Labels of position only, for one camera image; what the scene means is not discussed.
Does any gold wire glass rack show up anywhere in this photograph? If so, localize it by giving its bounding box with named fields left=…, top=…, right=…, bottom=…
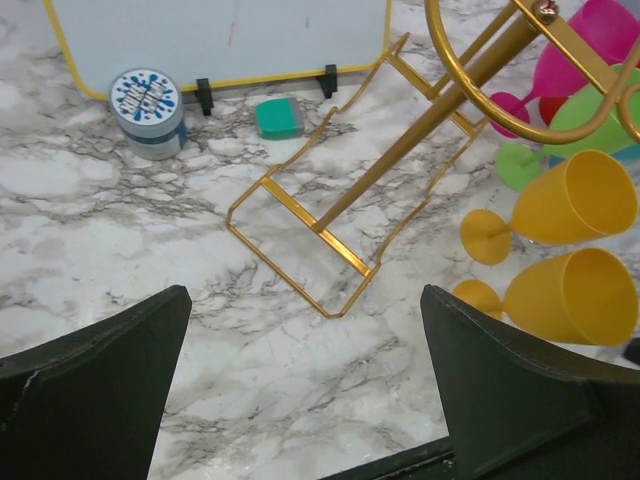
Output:
left=225, top=1, right=639, bottom=319

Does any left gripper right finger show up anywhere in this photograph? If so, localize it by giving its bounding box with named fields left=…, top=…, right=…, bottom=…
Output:
left=420, top=285, right=639, bottom=479

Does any pink wine glass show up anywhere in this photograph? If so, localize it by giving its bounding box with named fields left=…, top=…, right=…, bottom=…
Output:
left=491, top=0, right=639, bottom=122

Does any green wine glass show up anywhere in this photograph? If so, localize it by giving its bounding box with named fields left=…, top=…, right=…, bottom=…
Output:
left=495, top=63, right=640, bottom=194

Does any red wine glass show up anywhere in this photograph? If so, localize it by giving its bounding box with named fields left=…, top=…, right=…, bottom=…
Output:
left=538, top=97, right=568, bottom=125

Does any teal wine glass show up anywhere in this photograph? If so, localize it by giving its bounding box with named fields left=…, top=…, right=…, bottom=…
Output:
left=548, top=144, right=639, bottom=168

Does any blue white small can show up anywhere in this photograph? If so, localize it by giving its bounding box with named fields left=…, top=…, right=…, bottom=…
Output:
left=109, top=68, right=187, bottom=161

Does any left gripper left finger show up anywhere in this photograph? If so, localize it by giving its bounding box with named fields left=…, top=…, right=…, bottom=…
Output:
left=1, top=285, right=192, bottom=479

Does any orange wine glass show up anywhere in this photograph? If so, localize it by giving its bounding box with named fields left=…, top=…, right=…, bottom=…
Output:
left=453, top=248, right=639, bottom=346
left=460, top=150, right=639, bottom=265

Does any yellow framed whiteboard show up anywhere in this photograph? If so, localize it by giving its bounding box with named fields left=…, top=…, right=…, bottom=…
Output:
left=44, top=0, right=392, bottom=100

